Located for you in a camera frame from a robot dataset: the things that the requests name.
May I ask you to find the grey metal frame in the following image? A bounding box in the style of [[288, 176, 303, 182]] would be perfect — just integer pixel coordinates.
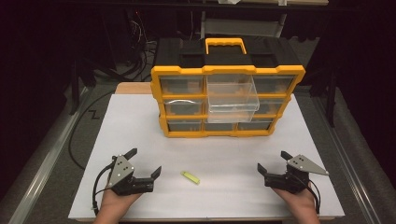
[[200, 11, 288, 40]]

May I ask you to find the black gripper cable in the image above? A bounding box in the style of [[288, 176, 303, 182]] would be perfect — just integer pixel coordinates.
[[92, 163, 114, 217], [307, 178, 321, 216]]

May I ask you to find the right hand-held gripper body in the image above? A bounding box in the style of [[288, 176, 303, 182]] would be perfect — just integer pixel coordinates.
[[264, 154, 330, 195]]

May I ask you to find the yellow black organizer cabinet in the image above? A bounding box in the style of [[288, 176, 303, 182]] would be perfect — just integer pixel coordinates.
[[150, 36, 306, 139]]

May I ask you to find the bundle of background cables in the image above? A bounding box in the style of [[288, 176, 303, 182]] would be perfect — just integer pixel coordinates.
[[126, 11, 158, 82]]

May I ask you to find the open clear plastic drawer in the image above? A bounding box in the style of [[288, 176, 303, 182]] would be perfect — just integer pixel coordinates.
[[205, 74, 261, 124]]

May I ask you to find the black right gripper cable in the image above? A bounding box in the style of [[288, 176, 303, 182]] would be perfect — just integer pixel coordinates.
[[307, 178, 321, 216]]

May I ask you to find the small yellow-green stick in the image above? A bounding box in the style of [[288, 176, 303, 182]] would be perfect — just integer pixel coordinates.
[[180, 170, 201, 186]]

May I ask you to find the person's left hand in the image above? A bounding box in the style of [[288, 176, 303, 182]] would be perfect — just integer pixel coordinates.
[[98, 188, 145, 217]]

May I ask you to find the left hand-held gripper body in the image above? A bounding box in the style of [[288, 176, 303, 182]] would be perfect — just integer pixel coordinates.
[[106, 154, 155, 197]]

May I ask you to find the person's right hand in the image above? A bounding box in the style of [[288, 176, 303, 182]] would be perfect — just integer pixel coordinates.
[[273, 186, 318, 217]]

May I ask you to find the white table mat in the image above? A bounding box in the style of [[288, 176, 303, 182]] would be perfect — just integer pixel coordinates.
[[67, 92, 346, 220]]

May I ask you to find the black stand leg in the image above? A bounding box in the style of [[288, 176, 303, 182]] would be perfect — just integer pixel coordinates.
[[68, 59, 98, 117], [310, 67, 340, 129]]

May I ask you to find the aluminium floor rail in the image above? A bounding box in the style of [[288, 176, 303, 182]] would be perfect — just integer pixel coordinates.
[[310, 92, 389, 224], [0, 86, 92, 224]]

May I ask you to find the set of closed clear drawers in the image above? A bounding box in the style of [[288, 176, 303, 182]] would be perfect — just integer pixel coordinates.
[[159, 74, 296, 133]]

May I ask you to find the long black floor cable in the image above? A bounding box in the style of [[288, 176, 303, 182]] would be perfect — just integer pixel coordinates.
[[67, 90, 117, 171]]

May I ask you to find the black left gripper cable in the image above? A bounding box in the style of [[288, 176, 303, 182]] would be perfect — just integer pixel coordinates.
[[92, 163, 114, 217]]

